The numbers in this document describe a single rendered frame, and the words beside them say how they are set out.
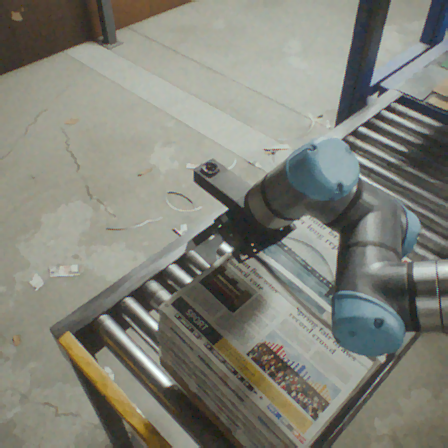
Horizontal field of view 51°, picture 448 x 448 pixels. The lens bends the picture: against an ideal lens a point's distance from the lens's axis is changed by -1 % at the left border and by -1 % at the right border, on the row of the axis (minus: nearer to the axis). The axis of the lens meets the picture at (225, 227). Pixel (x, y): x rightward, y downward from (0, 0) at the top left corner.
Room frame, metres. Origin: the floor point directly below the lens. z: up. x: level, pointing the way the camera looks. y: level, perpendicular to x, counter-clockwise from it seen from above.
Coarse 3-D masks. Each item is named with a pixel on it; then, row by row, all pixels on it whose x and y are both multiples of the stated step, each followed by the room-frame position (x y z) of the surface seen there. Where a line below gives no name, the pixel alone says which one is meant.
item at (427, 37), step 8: (432, 0) 2.04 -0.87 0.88; (440, 0) 2.02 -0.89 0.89; (432, 8) 2.03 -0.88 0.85; (440, 8) 2.01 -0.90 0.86; (432, 16) 2.03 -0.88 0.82; (440, 16) 2.00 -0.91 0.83; (424, 24) 2.04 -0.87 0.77; (432, 24) 2.02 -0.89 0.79; (440, 24) 1.99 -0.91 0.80; (424, 32) 2.03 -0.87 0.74; (432, 32) 2.01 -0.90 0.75; (440, 32) 1.99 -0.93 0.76; (424, 40) 2.03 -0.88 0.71; (432, 40) 2.00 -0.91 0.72; (440, 40) 2.02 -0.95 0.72
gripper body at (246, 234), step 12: (228, 216) 0.50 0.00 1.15; (252, 216) 0.46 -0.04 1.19; (228, 228) 0.49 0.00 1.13; (240, 228) 0.49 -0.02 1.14; (252, 228) 0.48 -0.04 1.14; (264, 228) 0.45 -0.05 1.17; (288, 228) 0.46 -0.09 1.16; (240, 240) 0.47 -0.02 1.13; (252, 240) 0.47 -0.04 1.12; (264, 240) 0.46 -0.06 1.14; (276, 240) 0.45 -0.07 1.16; (240, 252) 0.48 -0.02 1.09; (252, 252) 0.46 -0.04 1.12
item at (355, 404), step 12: (408, 336) 0.50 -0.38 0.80; (408, 348) 0.52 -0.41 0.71; (396, 360) 0.46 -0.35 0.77; (384, 372) 0.42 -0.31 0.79; (372, 384) 0.39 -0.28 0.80; (360, 396) 0.37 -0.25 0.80; (348, 408) 0.35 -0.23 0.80; (360, 408) 0.38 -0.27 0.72; (336, 420) 0.33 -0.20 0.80; (348, 420) 0.33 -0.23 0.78; (324, 432) 0.30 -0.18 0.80; (336, 432) 0.31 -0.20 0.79; (312, 444) 0.28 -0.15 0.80; (324, 444) 0.28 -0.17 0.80
